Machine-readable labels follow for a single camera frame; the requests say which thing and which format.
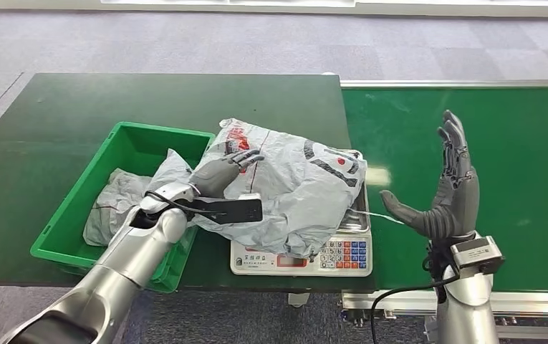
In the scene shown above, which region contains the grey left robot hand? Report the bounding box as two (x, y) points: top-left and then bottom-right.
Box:
(188, 149), (265, 199)

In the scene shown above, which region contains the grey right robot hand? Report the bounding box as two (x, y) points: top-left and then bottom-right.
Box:
(379, 110), (480, 240)

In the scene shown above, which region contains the grey printed plastic mailer package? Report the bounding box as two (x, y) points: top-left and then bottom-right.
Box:
(189, 118), (368, 259)

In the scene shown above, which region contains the green conveyor belt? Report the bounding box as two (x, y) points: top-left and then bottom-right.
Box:
(341, 87), (548, 293)

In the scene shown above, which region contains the crumpled grey mailer package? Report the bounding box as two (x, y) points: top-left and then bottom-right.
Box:
(82, 148), (194, 248)

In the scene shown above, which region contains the green plastic crate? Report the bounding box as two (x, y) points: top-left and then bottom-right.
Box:
(30, 121), (216, 294)

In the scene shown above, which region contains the white electronic scale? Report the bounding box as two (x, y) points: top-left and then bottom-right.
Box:
(229, 227), (373, 277)

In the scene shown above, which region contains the white table leg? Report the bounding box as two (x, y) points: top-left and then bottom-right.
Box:
(287, 292), (311, 308)

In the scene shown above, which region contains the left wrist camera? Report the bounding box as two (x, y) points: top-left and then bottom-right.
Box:
(193, 193), (264, 225)

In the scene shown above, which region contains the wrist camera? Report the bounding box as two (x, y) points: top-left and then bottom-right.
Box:
(193, 193), (264, 225)
(450, 236), (506, 279)

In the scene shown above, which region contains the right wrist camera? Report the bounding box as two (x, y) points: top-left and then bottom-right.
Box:
(450, 236), (506, 279)

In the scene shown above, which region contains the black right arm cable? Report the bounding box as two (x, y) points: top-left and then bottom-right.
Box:
(370, 275), (460, 344)

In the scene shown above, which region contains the aluminium conveyor frame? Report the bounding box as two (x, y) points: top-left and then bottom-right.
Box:
(339, 80), (548, 344)

